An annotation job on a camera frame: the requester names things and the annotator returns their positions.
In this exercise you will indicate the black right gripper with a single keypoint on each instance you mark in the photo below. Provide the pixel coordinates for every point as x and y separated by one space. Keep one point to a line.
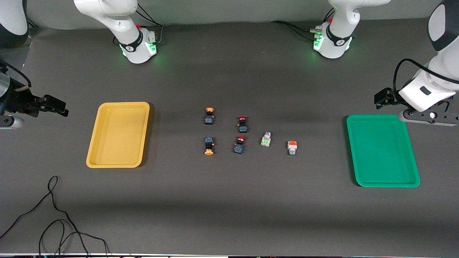
18 101

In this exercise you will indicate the green button with orange block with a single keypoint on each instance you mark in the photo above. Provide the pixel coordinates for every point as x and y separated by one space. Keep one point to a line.
292 147

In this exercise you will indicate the yellow push button switch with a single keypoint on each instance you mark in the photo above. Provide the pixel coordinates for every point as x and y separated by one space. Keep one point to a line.
208 141
209 120

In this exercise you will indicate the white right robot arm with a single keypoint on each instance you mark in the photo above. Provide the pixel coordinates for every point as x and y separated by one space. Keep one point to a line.
134 44

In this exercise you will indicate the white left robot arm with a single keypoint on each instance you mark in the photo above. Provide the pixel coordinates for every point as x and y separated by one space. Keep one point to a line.
335 43

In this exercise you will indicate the green plastic tray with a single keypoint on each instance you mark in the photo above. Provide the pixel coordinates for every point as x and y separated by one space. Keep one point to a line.
383 157

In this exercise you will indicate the yellow plastic tray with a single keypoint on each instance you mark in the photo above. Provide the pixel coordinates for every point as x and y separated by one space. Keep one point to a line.
118 143

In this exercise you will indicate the red push button switch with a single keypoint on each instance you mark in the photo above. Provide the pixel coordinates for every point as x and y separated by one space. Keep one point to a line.
243 127
239 147

